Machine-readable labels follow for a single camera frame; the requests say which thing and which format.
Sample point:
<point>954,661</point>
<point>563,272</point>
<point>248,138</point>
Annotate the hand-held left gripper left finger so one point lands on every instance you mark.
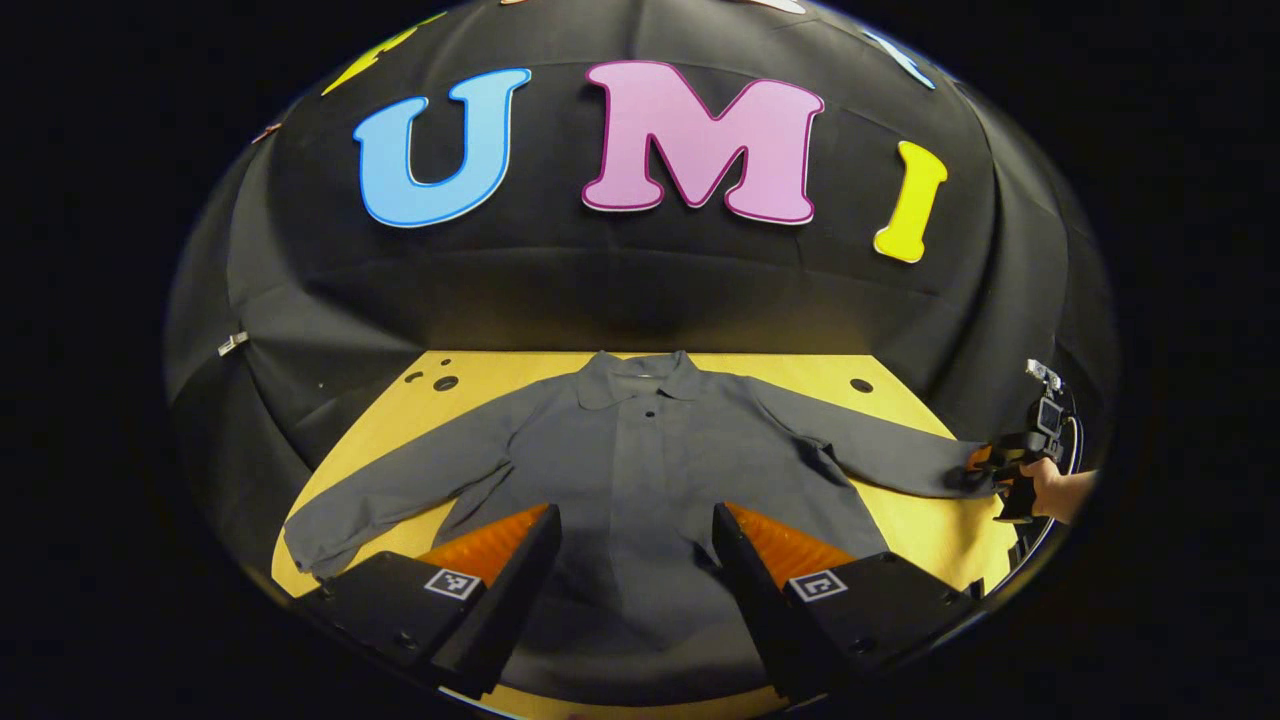
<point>525,590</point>

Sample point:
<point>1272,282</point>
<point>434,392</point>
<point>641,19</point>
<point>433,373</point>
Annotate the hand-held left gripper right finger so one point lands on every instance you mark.
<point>750,600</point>

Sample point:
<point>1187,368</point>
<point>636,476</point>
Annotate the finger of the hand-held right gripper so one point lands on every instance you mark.
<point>1000,465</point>

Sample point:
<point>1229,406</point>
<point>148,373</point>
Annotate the small white clip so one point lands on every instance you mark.
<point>232,344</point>

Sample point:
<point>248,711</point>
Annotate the small red clip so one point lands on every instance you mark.
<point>266,132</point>

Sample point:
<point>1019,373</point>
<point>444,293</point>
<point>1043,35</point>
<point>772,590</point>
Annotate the grey collared shirt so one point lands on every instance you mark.
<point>640,460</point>

